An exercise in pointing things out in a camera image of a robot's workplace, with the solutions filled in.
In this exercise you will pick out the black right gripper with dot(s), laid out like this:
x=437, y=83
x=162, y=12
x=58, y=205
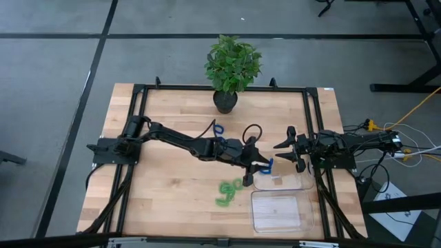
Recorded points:
x=302, y=148

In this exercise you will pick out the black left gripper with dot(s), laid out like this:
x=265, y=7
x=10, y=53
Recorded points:
x=248, y=158

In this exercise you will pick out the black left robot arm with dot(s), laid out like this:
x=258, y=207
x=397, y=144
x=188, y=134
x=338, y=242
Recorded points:
x=179, y=139

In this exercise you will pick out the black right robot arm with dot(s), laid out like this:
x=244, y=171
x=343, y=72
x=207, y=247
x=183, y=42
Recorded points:
x=361, y=139

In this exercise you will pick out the clear plastic tray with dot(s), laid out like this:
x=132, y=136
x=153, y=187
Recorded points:
x=293, y=172
x=282, y=213

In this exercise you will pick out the black beam with silver brackets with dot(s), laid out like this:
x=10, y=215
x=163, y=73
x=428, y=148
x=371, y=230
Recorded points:
x=220, y=242

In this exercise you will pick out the green plant in black pot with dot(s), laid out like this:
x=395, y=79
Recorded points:
x=232, y=65

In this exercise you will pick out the black desk leg bar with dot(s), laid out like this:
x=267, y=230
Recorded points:
x=403, y=204

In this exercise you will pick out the white cardboard box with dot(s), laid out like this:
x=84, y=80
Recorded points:
x=396, y=220

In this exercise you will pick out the black stand leg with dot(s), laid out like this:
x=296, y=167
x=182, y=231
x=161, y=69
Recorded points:
x=325, y=8

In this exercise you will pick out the black chair base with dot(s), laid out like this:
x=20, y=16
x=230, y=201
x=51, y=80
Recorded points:
x=12, y=158

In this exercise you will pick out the black aluminium table frame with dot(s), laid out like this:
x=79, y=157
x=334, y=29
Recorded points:
x=172, y=87

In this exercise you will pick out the black desk frame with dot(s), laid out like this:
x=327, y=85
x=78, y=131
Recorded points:
x=396, y=87

